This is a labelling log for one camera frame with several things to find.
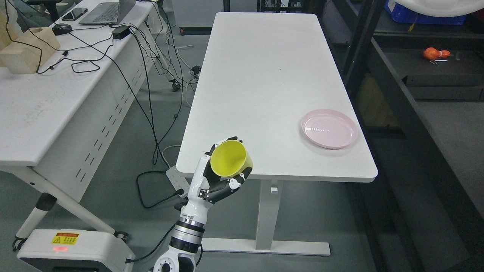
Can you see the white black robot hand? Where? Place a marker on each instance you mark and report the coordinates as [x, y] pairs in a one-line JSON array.
[[207, 188]]

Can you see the yellow plastic cup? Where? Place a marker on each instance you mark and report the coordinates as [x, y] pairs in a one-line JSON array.
[[230, 158]]

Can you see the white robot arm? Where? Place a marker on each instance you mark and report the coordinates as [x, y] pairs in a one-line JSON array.
[[185, 241]]

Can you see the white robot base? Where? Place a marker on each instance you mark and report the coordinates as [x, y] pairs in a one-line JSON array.
[[69, 250]]

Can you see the dark metal shelf rack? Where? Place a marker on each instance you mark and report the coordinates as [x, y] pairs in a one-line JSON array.
[[424, 123]]

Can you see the white power strip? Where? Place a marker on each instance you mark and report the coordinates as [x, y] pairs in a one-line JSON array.
[[178, 181]]

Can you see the white standing desk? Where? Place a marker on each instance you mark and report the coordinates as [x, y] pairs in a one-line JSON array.
[[261, 74]]

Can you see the pink plastic plate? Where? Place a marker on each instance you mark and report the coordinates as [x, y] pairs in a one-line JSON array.
[[329, 129]]

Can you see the white side desk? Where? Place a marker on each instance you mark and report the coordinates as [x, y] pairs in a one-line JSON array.
[[56, 127]]

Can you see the black power adapter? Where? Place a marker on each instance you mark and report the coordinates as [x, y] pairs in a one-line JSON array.
[[120, 32]]

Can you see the black marker pen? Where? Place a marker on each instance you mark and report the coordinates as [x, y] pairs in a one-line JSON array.
[[64, 55]]

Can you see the grey laptop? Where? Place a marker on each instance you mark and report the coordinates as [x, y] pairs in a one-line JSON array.
[[106, 13]]

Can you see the black computer mouse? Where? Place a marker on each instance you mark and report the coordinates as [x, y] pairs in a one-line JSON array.
[[61, 29]]

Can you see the black smartphone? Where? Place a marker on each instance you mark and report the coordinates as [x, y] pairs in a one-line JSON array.
[[74, 14]]

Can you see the wooden block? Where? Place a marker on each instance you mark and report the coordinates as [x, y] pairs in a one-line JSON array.
[[31, 49]]

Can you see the blue plastic crate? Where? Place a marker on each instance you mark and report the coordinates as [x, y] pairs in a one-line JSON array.
[[401, 14]]

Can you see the orange toy object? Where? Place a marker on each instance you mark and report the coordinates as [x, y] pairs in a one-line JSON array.
[[434, 54]]

